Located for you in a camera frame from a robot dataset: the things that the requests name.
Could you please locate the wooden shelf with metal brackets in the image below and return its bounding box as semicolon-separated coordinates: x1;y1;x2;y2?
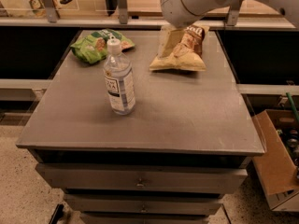
0;0;299;30

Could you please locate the cardboard box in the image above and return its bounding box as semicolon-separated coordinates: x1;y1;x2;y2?
253;109;299;212

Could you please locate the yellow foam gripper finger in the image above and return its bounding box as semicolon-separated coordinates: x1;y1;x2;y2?
158;25;187;59

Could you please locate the middle grey drawer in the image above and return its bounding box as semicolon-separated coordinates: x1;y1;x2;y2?
64;194;221;216

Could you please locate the green rice chip bag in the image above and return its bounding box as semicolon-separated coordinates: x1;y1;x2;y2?
71;29;135;64

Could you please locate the top grey drawer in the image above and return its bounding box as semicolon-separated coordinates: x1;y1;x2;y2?
36;163;247;194

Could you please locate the brown sea salt chip bag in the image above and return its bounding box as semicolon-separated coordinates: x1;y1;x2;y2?
149;24;209;72

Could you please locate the clear plastic water bottle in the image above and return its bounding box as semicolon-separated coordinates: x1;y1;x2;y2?
103;38;135;115

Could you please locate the grey drawer cabinet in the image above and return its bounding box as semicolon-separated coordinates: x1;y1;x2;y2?
18;31;264;224

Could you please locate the grey drawer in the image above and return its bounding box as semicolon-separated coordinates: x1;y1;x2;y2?
64;194;221;216
36;163;247;194

